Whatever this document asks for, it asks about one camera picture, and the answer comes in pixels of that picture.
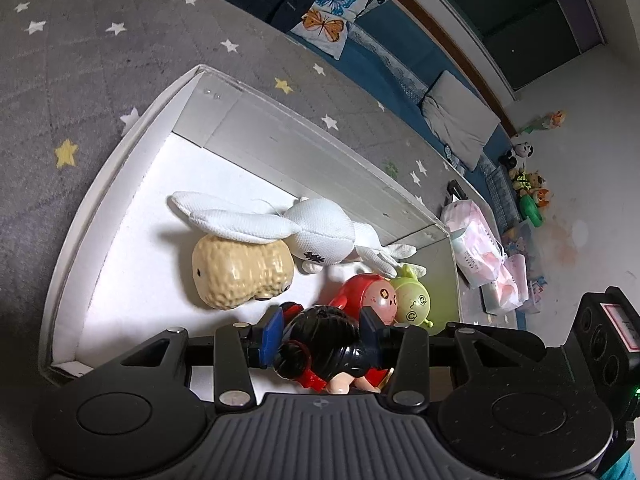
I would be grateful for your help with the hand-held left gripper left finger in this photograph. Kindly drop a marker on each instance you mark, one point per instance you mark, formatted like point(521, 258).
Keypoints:
point(272, 330)

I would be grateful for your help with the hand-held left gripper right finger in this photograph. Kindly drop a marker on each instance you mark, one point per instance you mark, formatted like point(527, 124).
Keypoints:
point(368, 330)

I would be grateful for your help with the red round toy figure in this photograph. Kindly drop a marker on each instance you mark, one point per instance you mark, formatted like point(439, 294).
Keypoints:
point(370, 294)

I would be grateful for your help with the black haired red doll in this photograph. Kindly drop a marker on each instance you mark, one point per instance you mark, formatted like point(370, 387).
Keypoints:
point(325, 340)

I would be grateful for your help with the green round toy figure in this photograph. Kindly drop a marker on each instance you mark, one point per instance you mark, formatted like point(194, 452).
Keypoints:
point(415, 302)

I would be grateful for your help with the tan peanut toy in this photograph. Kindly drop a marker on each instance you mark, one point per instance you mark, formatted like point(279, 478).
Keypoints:
point(235, 270)

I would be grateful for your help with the white plush rabbit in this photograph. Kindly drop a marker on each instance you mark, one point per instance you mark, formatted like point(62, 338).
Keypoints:
point(315, 225)

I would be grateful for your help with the white rectangular container box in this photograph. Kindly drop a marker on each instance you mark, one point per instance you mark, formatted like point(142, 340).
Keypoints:
point(125, 260)

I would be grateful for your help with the pink white tissue pack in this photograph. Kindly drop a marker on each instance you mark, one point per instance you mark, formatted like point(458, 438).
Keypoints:
point(475, 250)
point(507, 285)

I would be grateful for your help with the clear plastic bag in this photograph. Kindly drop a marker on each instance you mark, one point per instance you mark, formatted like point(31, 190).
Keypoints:
point(525, 242)

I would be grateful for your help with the fox plush toy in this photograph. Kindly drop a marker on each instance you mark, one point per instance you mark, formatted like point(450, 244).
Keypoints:
point(540, 190)

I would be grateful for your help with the yellow green plush toy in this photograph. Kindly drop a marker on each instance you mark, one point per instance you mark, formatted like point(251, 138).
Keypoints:
point(521, 182)

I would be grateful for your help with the panda plush toy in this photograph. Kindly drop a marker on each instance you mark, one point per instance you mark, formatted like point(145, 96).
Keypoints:
point(517, 152)

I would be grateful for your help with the orange plush toy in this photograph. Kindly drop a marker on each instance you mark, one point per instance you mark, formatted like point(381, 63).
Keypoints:
point(556, 119)

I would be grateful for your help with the grey pillow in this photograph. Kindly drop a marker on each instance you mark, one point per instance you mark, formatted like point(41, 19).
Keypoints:
point(457, 115)

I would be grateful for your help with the blue sofa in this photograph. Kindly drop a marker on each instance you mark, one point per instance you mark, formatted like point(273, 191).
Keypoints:
point(395, 55)

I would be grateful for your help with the grey star-print mat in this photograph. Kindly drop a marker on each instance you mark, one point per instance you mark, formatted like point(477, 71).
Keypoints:
point(100, 85)

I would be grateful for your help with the butterfly print pillow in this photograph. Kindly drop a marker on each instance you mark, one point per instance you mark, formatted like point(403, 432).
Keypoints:
point(330, 15)

